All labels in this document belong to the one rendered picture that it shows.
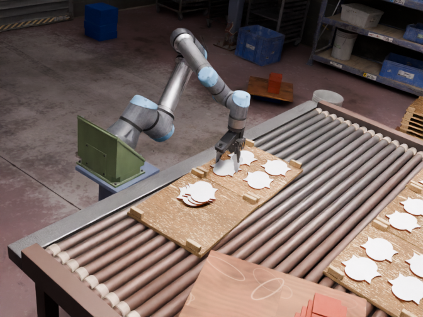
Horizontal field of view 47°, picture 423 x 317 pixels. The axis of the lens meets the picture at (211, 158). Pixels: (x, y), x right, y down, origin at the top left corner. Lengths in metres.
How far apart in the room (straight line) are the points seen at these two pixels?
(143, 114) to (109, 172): 0.29
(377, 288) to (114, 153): 1.13
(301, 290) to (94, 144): 1.08
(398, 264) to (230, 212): 0.66
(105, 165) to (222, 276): 0.83
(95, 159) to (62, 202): 1.37
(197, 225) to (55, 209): 1.74
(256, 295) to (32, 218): 2.15
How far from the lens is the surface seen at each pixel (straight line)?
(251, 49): 6.44
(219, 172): 2.15
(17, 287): 2.93
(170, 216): 1.87
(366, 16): 6.51
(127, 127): 2.12
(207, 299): 1.44
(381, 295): 1.80
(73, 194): 3.56
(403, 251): 2.03
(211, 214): 1.91
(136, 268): 1.68
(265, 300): 1.47
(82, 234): 1.80
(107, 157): 2.08
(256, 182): 2.13
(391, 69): 6.52
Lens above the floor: 2.09
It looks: 31 degrees down
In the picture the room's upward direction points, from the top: 9 degrees clockwise
